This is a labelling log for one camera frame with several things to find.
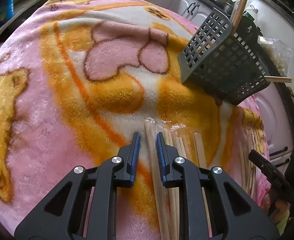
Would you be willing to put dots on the dark grey perforated utensil basket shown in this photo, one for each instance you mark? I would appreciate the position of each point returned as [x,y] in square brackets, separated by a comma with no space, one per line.
[223,60]

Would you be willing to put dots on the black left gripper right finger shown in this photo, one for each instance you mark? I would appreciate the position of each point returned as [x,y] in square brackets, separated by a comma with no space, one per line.
[212,204]

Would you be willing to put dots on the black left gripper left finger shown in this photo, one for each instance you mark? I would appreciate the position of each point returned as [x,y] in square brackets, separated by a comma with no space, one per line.
[83,204]

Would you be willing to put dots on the blue cylindrical canister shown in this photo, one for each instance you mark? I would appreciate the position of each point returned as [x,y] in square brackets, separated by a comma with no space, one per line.
[6,11]

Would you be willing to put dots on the pink orange cartoon blanket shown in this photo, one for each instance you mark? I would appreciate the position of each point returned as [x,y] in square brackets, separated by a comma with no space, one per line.
[79,77]

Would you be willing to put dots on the wooden chopsticks pair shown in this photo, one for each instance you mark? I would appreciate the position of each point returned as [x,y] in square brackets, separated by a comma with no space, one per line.
[237,12]
[157,183]
[201,158]
[171,167]

